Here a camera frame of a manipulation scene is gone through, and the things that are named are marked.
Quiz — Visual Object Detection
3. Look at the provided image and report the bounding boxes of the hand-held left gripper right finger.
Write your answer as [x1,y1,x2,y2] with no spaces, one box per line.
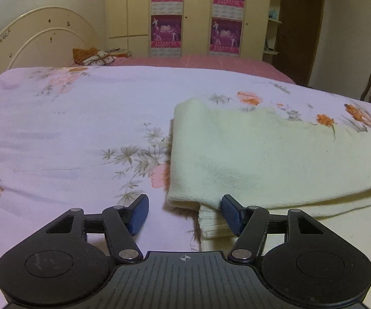
[221,195,326,263]

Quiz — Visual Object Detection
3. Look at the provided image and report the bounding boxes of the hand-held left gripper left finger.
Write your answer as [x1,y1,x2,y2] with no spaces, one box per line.
[45,194,150,263]

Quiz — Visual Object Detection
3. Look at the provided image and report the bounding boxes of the pale green towel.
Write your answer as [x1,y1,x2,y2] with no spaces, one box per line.
[167,97,371,239]

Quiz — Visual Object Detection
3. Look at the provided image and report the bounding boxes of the floral lilac bedsheet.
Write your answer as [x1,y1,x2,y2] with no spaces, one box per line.
[0,66,371,297]

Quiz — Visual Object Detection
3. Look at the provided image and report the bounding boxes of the pink bed cover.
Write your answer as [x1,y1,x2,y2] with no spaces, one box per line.
[66,54,297,86]

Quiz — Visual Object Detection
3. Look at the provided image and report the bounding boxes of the orange patterned pillows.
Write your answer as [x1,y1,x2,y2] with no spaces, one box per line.
[82,50,116,67]

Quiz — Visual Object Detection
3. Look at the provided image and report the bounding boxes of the stack of books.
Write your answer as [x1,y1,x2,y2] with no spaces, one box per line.
[107,48,132,59]

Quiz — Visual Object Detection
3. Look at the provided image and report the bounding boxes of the orange pillow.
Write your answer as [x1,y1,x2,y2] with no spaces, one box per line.
[73,48,99,65]

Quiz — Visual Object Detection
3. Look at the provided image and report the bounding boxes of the cream corner shelf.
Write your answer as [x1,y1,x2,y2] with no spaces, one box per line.
[262,0,286,64]

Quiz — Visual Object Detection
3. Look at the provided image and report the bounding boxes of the cream wardrobe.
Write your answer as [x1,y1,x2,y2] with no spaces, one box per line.
[108,0,273,61]

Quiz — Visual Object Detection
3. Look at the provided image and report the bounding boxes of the brown wooden door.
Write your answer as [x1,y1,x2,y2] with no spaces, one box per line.
[279,0,326,86]

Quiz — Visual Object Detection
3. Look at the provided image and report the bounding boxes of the cream floral headboard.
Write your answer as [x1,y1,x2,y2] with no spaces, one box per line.
[0,8,100,92]

